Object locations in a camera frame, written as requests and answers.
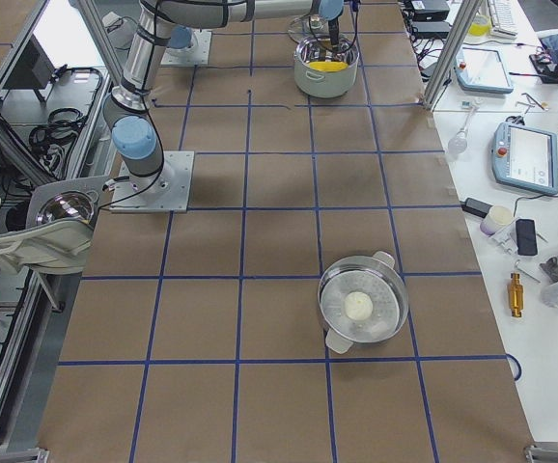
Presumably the yellow corn cob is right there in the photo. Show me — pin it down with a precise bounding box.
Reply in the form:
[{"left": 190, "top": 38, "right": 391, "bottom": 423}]
[{"left": 307, "top": 61, "right": 349, "bottom": 72}]

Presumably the white steamed bun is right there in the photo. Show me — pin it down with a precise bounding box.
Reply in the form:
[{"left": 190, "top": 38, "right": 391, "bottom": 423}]
[{"left": 344, "top": 291, "right": 374, "bottom": 321}]

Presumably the pale green cooking pot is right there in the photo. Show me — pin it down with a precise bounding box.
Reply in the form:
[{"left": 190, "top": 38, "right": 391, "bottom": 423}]
[{"left": 293, "top": 35, "right": 359, "bottom": 98}]

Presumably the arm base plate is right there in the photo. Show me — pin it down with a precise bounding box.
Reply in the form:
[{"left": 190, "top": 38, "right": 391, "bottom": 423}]
[
  {"left": 108, "top": 150, "right": 195, "bottom": 213},
  {"left": 161, "top": 27, "right": 212, "bottom": 67}
]

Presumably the shiny metal bowl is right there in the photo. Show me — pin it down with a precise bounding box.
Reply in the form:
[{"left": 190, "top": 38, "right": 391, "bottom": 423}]
[{"left": 35, "top": 190, "right": 95, "bottom": 225}]

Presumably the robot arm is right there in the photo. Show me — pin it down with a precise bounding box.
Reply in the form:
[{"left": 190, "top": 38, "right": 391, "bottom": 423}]
[
  {"left": 102, "top": 1, "right": 320, "bottom": 201},
  {"left": 168, "top": 25, "right": 197, "bottom": 50}
]

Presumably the small white lavender cup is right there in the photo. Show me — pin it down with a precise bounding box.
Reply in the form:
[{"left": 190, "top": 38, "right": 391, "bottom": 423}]
[{"left": 480, "top": 205, "right": 514, "bottom": 236}]

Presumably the blue teach pendant far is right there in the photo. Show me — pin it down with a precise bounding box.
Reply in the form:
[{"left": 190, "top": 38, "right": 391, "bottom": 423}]
[{"left": 455, "top": 47, "right": 514, "bottom": 95}]

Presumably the black rectangular device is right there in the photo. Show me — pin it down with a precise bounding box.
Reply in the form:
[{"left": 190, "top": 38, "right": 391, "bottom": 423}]
[{"left": 516, "top": 219, "right": 538, "bottom": 257}]

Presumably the glass pot lid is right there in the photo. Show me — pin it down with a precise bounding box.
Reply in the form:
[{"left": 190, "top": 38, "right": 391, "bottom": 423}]
[{"left": 287, "top": 15, "right": 326, "bottom": 42}]

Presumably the steel steamer pot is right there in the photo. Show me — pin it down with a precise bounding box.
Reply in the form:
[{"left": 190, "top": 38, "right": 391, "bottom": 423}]
[{"left": 318, "top": 251, "right": 409, "bottom": 354}]

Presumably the gold brass fitting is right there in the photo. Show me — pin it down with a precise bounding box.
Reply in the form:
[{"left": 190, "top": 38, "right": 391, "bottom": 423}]
[{"left": 507, "top": 272, "right": 524, "bottom": 318}]

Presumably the blue teach pendant near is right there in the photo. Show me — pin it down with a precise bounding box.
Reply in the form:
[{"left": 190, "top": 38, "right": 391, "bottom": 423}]
[{"left": 490, "top": 122, "right": 558, "bottom": 196}]

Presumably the blue teach pendant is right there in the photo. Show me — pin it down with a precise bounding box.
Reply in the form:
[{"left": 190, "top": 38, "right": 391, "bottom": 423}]
[
  {"left": 490, "top": 122, "right": 558, "bottom": 196},
  {"left": 455, "top": 47, "right": 514, "bottom": 95}
]

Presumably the black power adapter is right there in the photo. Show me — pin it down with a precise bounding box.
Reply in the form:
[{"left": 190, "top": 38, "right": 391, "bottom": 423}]
[{"left": 460, "top": 198, "right": 492, "bottom": 219}]

